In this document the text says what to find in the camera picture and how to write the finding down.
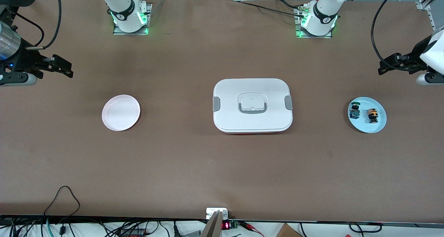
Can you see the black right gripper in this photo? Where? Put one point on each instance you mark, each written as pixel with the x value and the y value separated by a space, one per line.
pixel 27 61

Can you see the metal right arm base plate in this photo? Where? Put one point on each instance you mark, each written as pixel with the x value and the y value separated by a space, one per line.
pixel 118 33

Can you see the pink plate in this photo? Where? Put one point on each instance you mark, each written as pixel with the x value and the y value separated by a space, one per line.
pixel 121 114

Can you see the red LED display module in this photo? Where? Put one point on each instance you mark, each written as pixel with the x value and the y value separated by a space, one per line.
pixel 225 226

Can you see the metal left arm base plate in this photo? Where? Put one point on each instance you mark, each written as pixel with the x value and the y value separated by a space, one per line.
pixel 312 36

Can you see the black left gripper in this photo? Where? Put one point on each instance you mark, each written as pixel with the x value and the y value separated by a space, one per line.
pixel 415 59

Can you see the green circuit board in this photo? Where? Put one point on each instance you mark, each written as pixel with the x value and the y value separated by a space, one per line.
pixel 234 224

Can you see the red clip lead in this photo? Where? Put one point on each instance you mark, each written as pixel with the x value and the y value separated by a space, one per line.
pixel 248 225

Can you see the perforated metal rail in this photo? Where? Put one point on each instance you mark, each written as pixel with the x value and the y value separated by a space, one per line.
pixel 432 20

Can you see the white lunch box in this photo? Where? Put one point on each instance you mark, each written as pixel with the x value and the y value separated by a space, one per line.
pixel 253 119

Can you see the light blue plate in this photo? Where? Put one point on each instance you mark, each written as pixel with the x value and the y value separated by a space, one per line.
pixel 364 126

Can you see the orange push-button switch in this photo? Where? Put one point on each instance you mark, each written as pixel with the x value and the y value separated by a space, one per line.
pixel 372 115

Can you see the green push-button switch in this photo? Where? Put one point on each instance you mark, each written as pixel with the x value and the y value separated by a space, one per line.
pixel 355 113

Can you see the aluminium bar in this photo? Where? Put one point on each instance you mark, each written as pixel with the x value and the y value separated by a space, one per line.
pixel 212 228

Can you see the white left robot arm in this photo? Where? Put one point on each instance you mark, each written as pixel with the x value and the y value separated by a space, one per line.
pixel 322 8

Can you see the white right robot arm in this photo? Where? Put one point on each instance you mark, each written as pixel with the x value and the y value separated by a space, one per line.
pixel 121 1

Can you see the small white socket block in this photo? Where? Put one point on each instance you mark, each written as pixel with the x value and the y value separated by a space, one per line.
pixel 211 212

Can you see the brown cardboard box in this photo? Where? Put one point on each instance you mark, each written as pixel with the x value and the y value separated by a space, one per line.
pixel 288 231

